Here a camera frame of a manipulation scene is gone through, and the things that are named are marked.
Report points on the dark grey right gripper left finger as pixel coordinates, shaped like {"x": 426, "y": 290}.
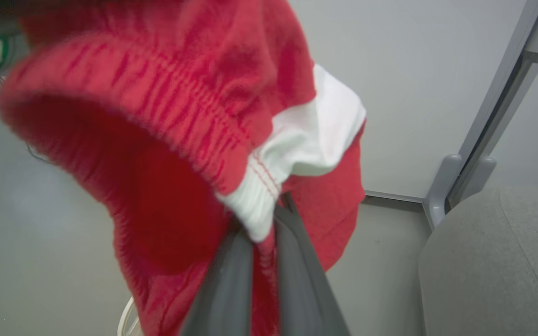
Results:
{"x": 224, "y": 294}

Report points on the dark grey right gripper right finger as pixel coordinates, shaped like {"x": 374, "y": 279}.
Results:
{"x": 301, "y": 289}

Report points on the red and white garment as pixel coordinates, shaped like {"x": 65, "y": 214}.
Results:
{"x": 166, "y": 140}

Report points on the grey upholstered seat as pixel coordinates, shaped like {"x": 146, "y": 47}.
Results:
{"x": 498, "y": 266}

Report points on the grey metal partition post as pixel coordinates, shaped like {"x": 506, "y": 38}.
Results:
{"x": 493, "y": 116}

